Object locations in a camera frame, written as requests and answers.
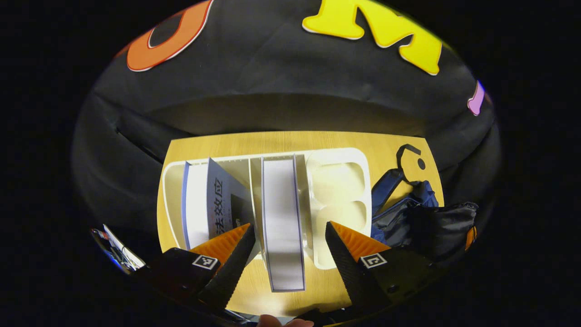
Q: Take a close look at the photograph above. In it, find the blue schoolbag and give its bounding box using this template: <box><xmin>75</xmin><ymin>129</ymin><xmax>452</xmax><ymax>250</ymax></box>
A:
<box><xmin>370</xmin><ymin>144</ymin><xmax>480</xmax><ymax>267</ymax></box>

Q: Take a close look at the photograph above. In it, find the background equipment clutter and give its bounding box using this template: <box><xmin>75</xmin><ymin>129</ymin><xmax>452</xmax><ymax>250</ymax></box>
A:
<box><xmin>90</xmin><ymin>223</ymin><xmax>147</xmax><ymax>275</ymax></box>

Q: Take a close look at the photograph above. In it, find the white bookshelf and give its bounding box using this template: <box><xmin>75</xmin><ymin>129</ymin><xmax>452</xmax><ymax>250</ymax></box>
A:
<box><xmin>161</xmin><ymin>147</ymin><xmax>373</xmax><ymax>271</ymax></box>

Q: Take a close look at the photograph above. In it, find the white cover book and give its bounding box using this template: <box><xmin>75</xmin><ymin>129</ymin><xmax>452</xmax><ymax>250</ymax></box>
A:
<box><xmin>260</xmin><ymin>155</ymin><xmax>306</xmax><ymax>293</ymax></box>

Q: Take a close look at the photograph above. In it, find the lavender illustrated cover book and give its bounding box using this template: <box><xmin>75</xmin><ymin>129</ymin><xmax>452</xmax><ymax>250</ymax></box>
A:
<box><xmin>181</xmin><ymin>157</ymin><xmax>256</xmax><ymax>251</ymax></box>

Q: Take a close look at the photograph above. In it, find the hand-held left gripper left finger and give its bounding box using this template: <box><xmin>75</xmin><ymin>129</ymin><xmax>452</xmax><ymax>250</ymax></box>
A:
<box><xmin>136</xmin><ymin>223</ymin><xmax>256</xmax><ymax>314</ymax></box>

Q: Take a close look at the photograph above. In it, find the black backdrop cloth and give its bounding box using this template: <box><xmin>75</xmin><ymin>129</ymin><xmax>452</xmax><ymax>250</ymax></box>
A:
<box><xmin>72</xmin><ymin>0</ymin><xmax>502</xmax><ymax>241</ymax></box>

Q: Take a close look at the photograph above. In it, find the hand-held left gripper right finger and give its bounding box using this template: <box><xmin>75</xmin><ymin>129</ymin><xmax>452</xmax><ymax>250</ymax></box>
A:
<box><xmin>325</xmin><ymin>221</ymin><xmax>448</xmax><ymax>318</ymax></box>

